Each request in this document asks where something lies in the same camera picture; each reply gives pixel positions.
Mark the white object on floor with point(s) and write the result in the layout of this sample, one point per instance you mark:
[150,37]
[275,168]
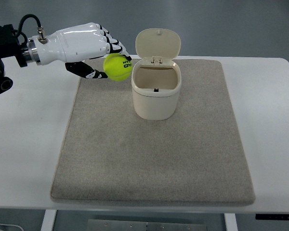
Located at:
[9,227]

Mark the left white table leg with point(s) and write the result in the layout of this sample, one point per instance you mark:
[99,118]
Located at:
[48,220]

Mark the grey metal plate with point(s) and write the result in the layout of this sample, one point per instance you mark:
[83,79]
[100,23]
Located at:
[117,225]

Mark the right white table leg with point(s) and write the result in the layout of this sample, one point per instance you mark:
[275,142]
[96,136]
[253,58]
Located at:
[230,222]

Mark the yellow tennis ball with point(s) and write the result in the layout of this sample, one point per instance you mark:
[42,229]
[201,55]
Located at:
[117,67]

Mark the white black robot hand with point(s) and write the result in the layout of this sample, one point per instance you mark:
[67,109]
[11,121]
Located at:
[73,45]

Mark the white table leg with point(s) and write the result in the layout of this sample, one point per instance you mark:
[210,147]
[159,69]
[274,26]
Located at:
[48,220]
[230,222]

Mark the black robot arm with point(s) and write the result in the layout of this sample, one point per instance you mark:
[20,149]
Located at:
[14,43]

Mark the black table control panel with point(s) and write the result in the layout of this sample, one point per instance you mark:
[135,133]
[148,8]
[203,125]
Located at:
[283,217]

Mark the beige fabric mat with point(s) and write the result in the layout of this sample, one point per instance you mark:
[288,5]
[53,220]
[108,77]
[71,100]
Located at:
[111,155]

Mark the cream bin with lid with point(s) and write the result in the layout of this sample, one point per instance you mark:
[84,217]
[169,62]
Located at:
[156,79]

